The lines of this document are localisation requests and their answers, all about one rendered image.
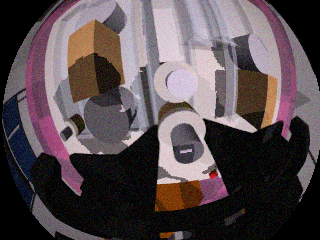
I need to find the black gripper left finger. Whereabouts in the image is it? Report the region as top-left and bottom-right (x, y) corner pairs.
(69, 124), (160, 212)

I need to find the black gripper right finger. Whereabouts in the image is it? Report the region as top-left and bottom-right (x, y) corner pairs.
(203, 117), (284, 196)

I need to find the small white jar with tan label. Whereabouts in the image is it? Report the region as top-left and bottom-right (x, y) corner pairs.
(60, 112), (87, 141)

